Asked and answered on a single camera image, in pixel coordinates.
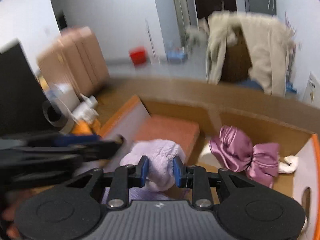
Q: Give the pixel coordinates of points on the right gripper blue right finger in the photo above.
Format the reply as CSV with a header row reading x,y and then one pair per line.
x,y
196,179

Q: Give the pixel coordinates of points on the orange pouch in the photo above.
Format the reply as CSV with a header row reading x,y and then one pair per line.
x,y
84,128

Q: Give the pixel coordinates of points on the beige coat on chair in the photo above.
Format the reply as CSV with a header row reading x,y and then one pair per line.
x,y
268,40

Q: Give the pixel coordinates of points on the person's left hand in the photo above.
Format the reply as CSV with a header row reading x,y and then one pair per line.
x,y
8,214

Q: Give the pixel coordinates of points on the pink hard suitcase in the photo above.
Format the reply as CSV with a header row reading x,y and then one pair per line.
x,y
75,58

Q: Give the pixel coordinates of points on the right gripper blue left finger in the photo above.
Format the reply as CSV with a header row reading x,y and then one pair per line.
x,y
124,178

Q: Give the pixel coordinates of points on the red cardboard fruit box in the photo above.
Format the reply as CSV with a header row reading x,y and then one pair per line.
x,y
302,185

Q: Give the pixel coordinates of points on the white dog figure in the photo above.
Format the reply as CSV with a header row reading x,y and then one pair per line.
x,y
198,35

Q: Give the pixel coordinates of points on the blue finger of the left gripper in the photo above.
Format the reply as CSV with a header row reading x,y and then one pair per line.
x,y
102,149
72,139

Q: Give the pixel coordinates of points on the lavender fluffy towel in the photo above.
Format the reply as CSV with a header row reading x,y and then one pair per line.
x,y
160,178

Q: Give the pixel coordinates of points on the wooden chair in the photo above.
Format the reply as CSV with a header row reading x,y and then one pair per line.
x,y
237,60

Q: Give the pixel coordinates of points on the pink satin bow cloth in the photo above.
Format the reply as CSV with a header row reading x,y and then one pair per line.
x,y
235,151

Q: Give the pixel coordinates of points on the red brown layered sponge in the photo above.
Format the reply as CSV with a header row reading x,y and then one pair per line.
x,y
183,132

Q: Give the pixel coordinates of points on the white board against wall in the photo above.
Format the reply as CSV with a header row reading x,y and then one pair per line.
x,y
311,95

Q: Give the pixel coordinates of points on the red bucket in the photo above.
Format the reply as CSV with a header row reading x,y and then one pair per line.
x,y
138,55

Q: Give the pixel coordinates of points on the white soft scrunchie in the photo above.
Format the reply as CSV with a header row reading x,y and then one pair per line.
x,y
288,165

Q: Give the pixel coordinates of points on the white charger with cable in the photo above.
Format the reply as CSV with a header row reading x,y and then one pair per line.
x,y
57,109

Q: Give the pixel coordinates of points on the black paper shopping bag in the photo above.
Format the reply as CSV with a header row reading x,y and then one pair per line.
x,y
21,95

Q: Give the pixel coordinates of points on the white small bottle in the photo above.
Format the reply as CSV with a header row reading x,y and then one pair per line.
x,y
86,110

